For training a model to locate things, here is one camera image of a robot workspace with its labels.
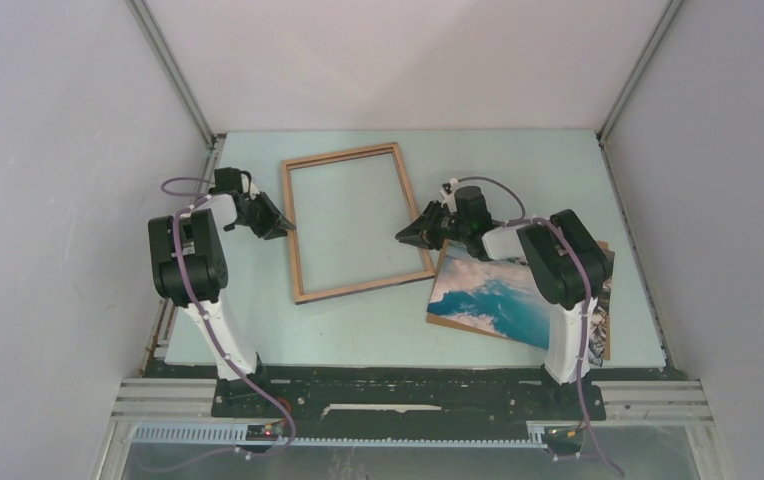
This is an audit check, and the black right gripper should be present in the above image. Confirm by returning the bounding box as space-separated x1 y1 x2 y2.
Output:
395 200 470 251

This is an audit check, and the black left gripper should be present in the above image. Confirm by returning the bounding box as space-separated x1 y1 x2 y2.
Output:
235 192 295 241

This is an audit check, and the clear acrylic frame sheet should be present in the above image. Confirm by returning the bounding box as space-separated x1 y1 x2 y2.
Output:
287 150 423 296

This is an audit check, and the ocean sky photo print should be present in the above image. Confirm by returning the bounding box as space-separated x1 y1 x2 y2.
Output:
426 238 615 369

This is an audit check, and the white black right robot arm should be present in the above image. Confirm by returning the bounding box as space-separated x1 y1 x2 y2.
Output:
395 181 613 418

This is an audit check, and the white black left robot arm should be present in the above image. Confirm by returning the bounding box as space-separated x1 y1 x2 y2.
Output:
147 167 295 381

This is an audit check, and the brown frame backing board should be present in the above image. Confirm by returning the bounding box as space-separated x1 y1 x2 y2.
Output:
424 238 616 362

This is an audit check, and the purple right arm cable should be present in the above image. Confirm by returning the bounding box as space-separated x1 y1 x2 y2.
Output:
448 175 625 477

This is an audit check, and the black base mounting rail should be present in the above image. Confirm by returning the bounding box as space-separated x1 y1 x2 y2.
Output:
211 366 606 442

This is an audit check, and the aluminium extrusion base frame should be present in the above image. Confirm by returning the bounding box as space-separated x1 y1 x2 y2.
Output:
93 378 733 479

